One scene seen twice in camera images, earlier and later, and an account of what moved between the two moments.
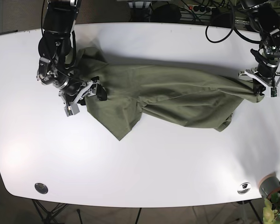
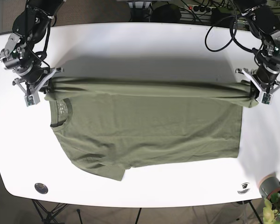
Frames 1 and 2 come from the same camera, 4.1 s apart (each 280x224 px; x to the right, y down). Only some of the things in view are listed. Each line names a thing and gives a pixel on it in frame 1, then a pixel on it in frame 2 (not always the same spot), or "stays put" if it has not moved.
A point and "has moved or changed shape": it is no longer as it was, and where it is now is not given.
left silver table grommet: x=41 y=188 stays put
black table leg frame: x=46 y=216 stays put
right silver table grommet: x=244 y=188 stays put
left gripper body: x=88 y=88 → x=31 y=96
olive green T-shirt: x=174 y=96 has moved or changed shape
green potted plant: x=276 y=210 stays put
